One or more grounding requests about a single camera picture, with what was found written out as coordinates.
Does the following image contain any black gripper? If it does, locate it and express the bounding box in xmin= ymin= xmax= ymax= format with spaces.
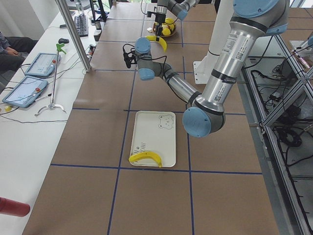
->
xmin=155 ymin=12 xmax=166 ymax=42

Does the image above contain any yellow banana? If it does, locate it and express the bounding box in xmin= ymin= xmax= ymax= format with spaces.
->
xmin=128 ymin=151 xmax=162 ymax=168
xmin=145 ymin=35 xmax=167 ymax=52

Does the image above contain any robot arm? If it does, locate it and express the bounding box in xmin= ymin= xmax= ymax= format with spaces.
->
xmin=133 ymin=0 xmax=290 ymax=138
xmin=155 ymin=0 xmax=200 ymax=41

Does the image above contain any brown wicker basket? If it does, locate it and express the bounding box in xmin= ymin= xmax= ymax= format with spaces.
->
xmin=161 ymin=23 xmax=176 ymax=37

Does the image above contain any yellow lemon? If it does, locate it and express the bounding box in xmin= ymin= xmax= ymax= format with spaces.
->
xmin=162 ymin=28 xmax=171 ymax=37

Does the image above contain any black keyboard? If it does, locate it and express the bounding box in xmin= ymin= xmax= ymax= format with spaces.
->
xmin=74 ymin=14 xmax=89 ymax=37

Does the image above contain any black computer mouse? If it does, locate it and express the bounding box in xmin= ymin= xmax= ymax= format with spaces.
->
xmin=58 ymin=38 xmax=69 ymax=44

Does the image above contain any white bear tray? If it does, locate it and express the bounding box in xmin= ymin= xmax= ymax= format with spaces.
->
xmin=130 ymin=111 xmax=176 ymax=167

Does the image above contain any metal stand with green clip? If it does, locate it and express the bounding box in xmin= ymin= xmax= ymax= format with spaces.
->
xmin=34 ymin=43 xmax=66 ymax=117

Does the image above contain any upper teach pendant tablet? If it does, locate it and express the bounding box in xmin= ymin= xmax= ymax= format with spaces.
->
xmin=24 ymin=52 xmax=57 ymax=78

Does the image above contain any teach pendant tablet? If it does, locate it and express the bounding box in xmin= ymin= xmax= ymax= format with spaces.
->
xmin=2 ymin=75 xmax=48 ymax=108
xmin=24 ymin=52 xmax=57 ymax=78

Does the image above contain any white side table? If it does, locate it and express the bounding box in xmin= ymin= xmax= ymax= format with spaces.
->
xmin=0 ymin=9 xmax=103 ymax=235

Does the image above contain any lower teach pendant tablet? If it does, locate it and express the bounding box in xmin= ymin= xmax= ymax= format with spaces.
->
xmin=2 ymin=75 xmax=48 ymax=108

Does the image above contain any seated person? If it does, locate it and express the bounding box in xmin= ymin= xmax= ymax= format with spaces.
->
xmin=0 ymin=32 xmax=38 ymax=71

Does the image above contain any red cylinder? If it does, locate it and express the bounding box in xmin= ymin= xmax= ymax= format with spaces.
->
xmin=0 ymin=197 xmax=30 ymax=217

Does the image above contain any black camera cable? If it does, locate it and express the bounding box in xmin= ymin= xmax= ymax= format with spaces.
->
xmin=122 ymin=43 xmax=177 ymax=81

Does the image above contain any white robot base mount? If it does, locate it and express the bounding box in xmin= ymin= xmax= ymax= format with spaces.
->
xmin=193 ymin=0 xmax=234 ymax=84

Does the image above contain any aluminium frame post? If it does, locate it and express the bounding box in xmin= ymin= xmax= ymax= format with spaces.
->
xmin=55 ymin=0 xmax=91 ymax=72

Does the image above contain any aluminium frame rack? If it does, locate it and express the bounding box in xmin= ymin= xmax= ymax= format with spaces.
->
xmin=239 ymin=36 xmax=313 ymax=235

